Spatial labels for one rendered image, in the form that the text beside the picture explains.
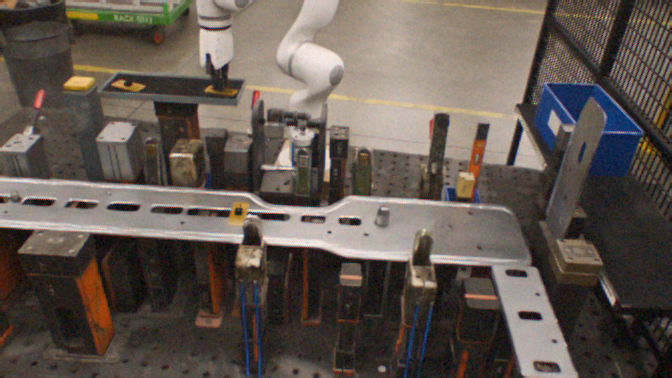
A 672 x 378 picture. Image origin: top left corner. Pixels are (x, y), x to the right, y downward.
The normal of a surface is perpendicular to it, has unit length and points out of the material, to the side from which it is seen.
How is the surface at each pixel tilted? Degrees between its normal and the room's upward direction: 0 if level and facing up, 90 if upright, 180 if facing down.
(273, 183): 0
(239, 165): 90
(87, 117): 90
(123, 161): 90
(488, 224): 0
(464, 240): 0
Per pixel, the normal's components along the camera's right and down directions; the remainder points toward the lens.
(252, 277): -0.05, 0.56
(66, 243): 0.04, -0.83
